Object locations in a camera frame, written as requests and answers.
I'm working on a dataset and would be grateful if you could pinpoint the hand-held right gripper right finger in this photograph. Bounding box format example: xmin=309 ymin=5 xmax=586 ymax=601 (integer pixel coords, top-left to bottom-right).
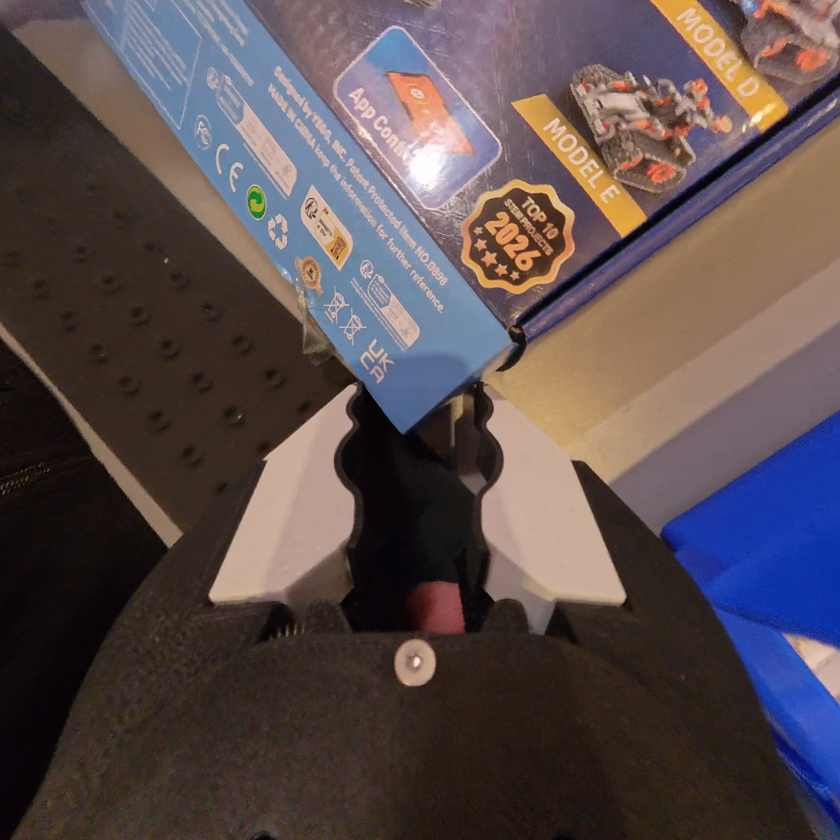
xmin=472 ymin=382 xmax=629 ymax=636

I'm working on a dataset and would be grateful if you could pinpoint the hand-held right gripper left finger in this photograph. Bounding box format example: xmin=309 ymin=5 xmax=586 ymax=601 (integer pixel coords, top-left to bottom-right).
xmin=209 ymin=382 xmax=365 ymax=618

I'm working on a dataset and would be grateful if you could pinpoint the blue plastic bin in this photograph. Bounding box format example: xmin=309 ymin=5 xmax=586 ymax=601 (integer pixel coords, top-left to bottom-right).
xmin=659 ymin=410 xmax=840 ymax=834

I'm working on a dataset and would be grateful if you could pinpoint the blue toy set box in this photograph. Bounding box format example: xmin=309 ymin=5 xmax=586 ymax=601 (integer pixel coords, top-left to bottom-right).
xmin=79 ymin=0 xmax=840 ymax=435

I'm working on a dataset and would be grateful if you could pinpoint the person's right hand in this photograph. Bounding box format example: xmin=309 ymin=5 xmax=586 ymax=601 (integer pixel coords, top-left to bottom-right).
xmin=403 ymin=581 xmax=468 ymax=634

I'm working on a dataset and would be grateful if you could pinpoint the black perforated mat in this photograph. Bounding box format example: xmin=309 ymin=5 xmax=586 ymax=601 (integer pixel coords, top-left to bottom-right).
xmin=0 ymin=26 xmax=361 ymax=547

